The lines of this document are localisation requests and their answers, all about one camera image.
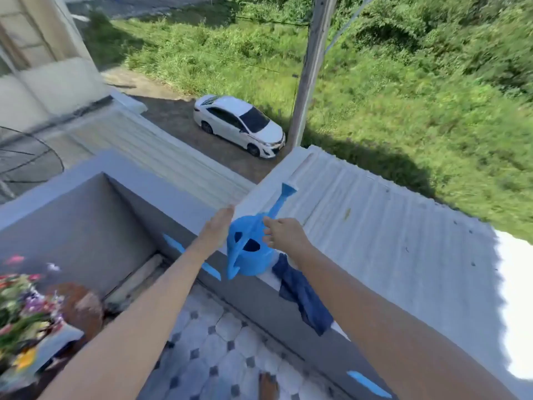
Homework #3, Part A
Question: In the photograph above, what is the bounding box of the person's left hand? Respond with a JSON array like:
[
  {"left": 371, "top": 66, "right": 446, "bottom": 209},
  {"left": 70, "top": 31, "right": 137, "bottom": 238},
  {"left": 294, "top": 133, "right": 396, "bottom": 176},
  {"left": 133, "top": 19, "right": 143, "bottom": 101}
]
[{"left": 198, "top": 205, "right": 236, "bottom": 258}]

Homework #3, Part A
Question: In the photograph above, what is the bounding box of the person's right hand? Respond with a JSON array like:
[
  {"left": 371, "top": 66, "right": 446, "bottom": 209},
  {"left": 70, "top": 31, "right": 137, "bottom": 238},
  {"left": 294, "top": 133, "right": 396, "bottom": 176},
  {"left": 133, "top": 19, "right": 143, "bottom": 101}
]
[{"left": 262, "top": 216, "right": 314, "bottom": 267}]

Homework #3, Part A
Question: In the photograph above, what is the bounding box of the blue plastic watering can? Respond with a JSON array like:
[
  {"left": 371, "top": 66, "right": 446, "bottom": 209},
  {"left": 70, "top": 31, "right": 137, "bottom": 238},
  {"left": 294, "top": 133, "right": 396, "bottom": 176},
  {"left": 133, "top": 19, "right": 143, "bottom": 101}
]
[{"left": 226, "top": 183, "right": 299, "bottom": 281}]

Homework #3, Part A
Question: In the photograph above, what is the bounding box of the person's right forearm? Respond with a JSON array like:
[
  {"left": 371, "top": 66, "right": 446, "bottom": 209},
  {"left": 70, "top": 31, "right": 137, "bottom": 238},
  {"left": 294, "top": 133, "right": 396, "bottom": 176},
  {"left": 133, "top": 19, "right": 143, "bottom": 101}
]
[{"left": 291, "top": 243, "right": 519, "bottom": 400}]

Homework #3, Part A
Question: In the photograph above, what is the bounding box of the person's left forearm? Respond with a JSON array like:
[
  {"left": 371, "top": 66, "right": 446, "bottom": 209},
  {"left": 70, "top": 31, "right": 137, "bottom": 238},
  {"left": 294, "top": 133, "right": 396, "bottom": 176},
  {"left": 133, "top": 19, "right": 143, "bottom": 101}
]
[{"left": 37, "top": 246, "right": 219, "bottom": 400}]

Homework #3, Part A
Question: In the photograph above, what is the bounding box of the dark blue cloth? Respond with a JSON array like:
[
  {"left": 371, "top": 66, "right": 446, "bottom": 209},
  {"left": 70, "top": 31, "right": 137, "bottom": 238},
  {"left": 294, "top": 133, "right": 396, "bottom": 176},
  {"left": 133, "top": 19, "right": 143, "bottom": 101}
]
[{"left": 271, "top": 253, "right": 335, "bottom": 337}]

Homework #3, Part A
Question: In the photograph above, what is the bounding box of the white corrugated roof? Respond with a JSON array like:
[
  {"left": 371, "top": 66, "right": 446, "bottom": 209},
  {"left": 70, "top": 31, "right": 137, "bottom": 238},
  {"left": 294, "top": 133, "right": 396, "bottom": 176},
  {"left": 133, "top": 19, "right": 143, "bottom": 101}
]
[{"left": 25, "top": 99, "right": 255, "bottom": 209}]

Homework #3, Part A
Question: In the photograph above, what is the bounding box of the white car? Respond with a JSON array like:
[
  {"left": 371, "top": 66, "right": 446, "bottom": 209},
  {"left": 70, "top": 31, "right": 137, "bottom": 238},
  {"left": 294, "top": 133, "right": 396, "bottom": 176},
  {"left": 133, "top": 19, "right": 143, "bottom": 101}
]
[{"left": 193, "top": 95, "right": 286, "bottom": 159}]

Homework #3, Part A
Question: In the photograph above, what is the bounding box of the beige plank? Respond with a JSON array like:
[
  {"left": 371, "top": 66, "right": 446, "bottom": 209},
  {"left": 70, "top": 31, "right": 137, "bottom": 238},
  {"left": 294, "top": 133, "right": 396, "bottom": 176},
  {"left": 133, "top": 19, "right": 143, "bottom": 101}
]
[{"left": 103, "top": 253, "right": 165, "bottom": 305}]

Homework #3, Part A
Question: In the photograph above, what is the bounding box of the grey corrugated roof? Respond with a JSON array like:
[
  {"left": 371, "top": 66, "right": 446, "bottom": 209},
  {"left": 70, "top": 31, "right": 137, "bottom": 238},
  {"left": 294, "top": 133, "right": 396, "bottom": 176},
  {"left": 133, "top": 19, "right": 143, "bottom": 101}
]
[{"left": 233, "top": 145, "right": 533, "bottom": 400}]

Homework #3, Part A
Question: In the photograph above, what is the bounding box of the person's bare foot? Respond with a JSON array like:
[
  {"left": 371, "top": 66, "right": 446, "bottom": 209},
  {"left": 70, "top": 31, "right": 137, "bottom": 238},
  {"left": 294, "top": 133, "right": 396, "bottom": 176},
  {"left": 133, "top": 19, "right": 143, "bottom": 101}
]
[{"left": 258, "top": 372, "right": 279, "bottom": 400}]

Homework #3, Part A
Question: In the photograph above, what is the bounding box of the brown clay pot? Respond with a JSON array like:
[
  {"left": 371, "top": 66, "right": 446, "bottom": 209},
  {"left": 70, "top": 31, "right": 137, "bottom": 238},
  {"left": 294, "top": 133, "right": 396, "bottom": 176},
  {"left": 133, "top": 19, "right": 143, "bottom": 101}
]
[{"left": 46, "top": 282, "right": 105, "bottom": 342}]

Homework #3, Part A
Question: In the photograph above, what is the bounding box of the grey concrete utility pole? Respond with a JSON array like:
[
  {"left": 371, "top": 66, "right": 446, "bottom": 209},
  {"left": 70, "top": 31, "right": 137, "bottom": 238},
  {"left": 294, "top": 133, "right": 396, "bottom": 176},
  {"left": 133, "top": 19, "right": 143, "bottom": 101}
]
[{"left": 286, "top": 0, "right": 339, "bottom": 149}]

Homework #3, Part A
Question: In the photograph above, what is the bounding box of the black mesh satellite dish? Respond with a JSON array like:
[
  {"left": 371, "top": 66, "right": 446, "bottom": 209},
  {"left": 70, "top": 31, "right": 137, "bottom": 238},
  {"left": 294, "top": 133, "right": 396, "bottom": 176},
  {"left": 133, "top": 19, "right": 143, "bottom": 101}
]
[{"left": 0, "top": 126, "right": 65, "bottom": 201}]

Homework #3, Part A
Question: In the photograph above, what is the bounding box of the white flower planter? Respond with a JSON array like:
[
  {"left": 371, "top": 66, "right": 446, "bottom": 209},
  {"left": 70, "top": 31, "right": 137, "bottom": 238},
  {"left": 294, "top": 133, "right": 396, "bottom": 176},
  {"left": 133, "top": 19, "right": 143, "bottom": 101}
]
[{"left": 0, "top": 324, "right": 85, "bottom": 392}]

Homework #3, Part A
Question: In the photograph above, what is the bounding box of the colourful flower bunch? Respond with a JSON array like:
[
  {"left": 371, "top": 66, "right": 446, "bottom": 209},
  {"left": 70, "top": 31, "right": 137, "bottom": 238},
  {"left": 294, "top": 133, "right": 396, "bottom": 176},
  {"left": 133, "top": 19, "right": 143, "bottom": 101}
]
[{"left": 0, "top": 255, "right": 65, "bottom": 371}]

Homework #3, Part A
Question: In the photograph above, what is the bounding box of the beige neighbouring building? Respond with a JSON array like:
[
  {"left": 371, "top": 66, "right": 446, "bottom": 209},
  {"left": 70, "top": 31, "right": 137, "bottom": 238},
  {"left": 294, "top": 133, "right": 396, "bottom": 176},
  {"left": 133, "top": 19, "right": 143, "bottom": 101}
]
[{"left": 0, "top": 0, "right": 112, "bottom": 136}]

